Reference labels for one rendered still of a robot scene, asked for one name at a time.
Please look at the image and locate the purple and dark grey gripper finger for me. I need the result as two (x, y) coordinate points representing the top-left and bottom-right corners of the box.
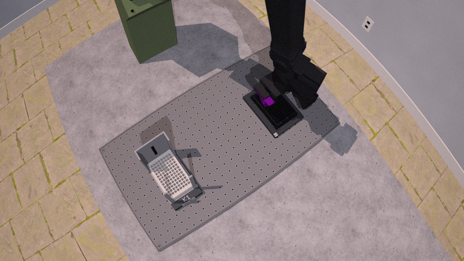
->
(254, 89), (275, 107)

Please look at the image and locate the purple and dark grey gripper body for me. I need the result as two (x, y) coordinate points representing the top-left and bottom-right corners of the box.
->
(254, 68), (296, 99)

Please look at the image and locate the white well plate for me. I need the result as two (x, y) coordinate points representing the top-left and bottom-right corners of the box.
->
(147, 149), (193, 200)

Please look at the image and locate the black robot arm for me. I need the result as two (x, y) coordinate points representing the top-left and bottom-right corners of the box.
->
(265, 0), (327, 110)

